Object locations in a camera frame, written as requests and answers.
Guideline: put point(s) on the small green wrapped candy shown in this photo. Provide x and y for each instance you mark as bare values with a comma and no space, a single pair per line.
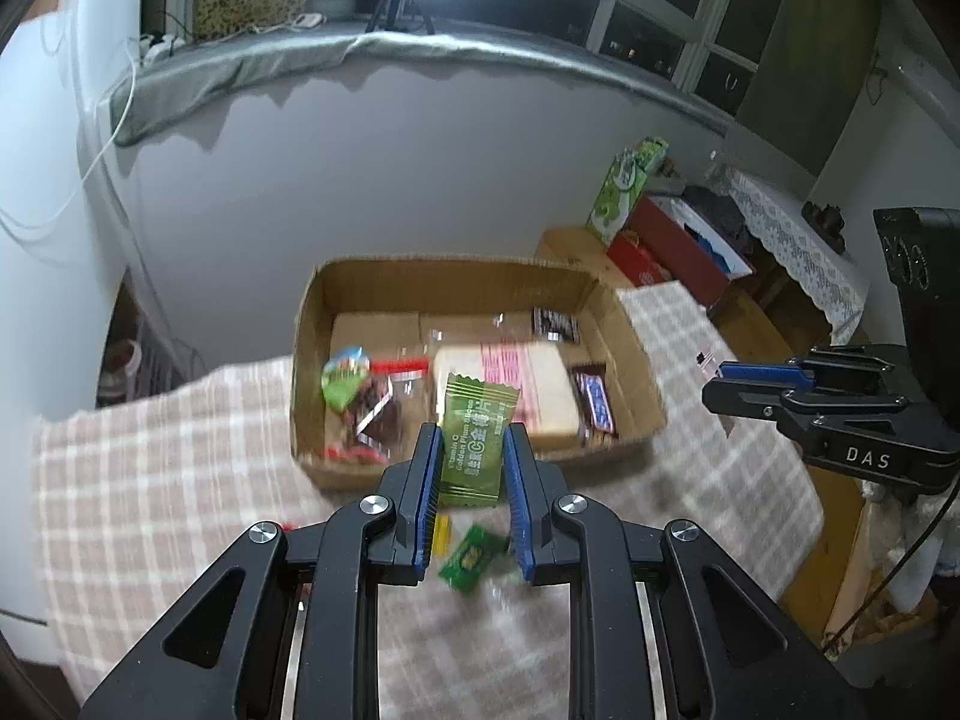
469,559

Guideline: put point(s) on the black bag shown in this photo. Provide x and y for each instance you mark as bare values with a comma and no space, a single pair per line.
720,210

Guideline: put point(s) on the bread packet pink label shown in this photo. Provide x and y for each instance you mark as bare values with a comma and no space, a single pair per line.
540,382

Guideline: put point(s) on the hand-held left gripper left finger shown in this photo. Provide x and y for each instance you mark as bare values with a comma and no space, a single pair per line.
427,495

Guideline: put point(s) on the white power strip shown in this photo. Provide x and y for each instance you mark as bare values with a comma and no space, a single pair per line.
161,49

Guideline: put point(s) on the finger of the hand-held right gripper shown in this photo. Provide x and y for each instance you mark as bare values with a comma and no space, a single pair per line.
750,399
765,372

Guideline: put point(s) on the olive curtain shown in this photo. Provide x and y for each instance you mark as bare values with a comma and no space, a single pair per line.
810,52

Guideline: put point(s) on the black patterned candy packet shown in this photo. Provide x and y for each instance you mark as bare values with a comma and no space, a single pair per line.
555,324

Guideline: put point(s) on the blue cloth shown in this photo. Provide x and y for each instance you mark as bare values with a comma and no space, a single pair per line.
720,255

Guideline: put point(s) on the white power adapter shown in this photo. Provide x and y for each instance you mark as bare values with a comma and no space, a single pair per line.
307,19

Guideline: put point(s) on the white window frame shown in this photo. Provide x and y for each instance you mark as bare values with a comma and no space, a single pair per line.
703,41

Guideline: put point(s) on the checked tablecloth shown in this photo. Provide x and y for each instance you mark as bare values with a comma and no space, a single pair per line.
150,465

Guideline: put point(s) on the clear snack bag red strip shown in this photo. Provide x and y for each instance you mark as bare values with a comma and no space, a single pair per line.
379,412

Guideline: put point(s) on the white lace cloth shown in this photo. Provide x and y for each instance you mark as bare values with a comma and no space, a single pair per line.
795,240

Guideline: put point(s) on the green carton box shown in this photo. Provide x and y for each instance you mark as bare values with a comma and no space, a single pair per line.
615,195

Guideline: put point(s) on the green puffed snack bag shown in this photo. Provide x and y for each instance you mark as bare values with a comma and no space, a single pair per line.
345,386

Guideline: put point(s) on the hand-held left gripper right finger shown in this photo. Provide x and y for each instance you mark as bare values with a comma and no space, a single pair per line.
517,502

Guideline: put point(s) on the cardboard box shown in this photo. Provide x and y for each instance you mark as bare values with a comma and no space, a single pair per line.
450,285

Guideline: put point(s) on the dark figurine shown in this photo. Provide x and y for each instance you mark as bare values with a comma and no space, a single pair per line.
825,225

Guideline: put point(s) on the grey sill blanket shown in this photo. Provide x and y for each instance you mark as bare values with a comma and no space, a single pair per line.
262,64

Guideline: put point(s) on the dark chocolate bar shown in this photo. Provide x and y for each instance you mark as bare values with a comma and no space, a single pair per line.
596,401

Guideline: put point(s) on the red storage box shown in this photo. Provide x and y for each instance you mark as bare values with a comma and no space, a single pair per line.
652,262

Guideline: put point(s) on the yellow wrapped candy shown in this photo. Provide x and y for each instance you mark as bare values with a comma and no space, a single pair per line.
444,536

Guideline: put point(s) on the green plum slice packet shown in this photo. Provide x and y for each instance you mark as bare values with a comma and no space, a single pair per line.
472,435

